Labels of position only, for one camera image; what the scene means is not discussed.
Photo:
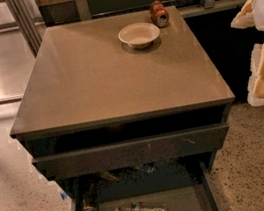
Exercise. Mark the dark top drawer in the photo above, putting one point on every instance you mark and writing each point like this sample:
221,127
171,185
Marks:
131,153

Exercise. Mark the grey drawer cabinet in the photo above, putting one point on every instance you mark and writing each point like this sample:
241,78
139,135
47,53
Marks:
88,89

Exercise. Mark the open middle drawer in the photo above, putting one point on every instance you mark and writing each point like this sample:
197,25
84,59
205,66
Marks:
183,184

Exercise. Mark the dark can in drawer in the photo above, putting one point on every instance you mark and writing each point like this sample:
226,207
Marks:
88,198

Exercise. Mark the red soda can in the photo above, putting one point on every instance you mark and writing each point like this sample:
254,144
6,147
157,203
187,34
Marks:
159,14

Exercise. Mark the white bowl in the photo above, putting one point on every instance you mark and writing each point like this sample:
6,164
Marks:
139,35

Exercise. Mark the blue tape piece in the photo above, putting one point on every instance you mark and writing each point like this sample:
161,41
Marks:
63,195

